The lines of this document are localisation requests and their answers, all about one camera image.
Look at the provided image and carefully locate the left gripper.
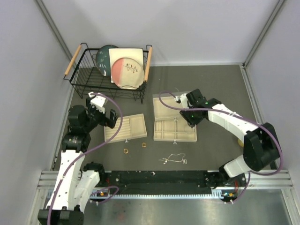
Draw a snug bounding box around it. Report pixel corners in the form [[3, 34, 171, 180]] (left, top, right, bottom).
[[83, 97, 119, 132]]

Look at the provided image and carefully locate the beige compartment drawer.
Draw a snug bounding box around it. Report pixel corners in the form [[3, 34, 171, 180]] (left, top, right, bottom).
[[153, 119, 197, 143]]

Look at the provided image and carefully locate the beige jewelry box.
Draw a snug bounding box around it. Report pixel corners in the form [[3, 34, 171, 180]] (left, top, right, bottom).
[[153, 94, 183, 120]]

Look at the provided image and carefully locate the silver chain necklace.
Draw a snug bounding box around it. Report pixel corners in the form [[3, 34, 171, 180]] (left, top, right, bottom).
[[158, 152, 188, 165]]

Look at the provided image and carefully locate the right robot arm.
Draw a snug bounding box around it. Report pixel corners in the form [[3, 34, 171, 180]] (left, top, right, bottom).
[[175, 89, 280, 186]]

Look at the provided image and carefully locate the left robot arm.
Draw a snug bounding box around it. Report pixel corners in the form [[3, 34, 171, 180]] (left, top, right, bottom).
[[37, 92, 118, 225]]

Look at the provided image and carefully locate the pink and cream round plate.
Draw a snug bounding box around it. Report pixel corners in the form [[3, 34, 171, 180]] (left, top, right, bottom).
[[111, 58, 144, 90]]

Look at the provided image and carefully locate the yellow mug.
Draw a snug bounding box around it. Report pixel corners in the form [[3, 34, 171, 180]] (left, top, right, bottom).
[[237, 139, 244, 148]]

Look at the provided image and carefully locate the dark green round plate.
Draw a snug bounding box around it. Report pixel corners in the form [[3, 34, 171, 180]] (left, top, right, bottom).
[[96, 45, 118, 76]]

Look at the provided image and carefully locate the cream square plate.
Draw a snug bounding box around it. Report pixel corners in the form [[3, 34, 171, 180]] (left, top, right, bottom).
[[108, 48, 144, 84]]

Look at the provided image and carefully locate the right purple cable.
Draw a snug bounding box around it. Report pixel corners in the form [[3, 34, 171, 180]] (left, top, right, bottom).
[[158, 90, 282, 204]]

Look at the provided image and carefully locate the purple cable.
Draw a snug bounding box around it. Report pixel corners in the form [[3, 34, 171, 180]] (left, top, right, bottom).
[[46, 92, 123, 225], [158, 90, 282, 204]]

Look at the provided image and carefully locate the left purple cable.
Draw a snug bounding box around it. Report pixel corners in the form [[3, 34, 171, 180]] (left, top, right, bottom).
[[46, 92, 123, 225]]

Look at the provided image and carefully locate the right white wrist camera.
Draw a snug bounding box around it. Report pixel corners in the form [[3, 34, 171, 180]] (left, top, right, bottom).
[[175, 93, 189, 109]]

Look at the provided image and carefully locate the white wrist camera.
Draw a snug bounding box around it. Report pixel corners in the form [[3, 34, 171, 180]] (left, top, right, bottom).
[[175, 93, 189, 109], [88, 92, 107, 113]]

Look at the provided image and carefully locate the beige ring tray drawer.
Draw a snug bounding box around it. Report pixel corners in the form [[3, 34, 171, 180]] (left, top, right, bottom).
[[109, 113, 148, 143]]

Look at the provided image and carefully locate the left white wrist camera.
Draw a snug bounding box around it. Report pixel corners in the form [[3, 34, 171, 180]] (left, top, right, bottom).
[[88, 92, 107, 113]]

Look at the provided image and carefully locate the black wire dish rack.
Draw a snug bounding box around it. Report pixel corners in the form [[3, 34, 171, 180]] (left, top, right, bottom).
[[63, 43, 147, 103]]

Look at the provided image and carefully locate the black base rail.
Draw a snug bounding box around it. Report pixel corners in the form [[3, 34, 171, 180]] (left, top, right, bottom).
[[98, 171, 224, 195]]

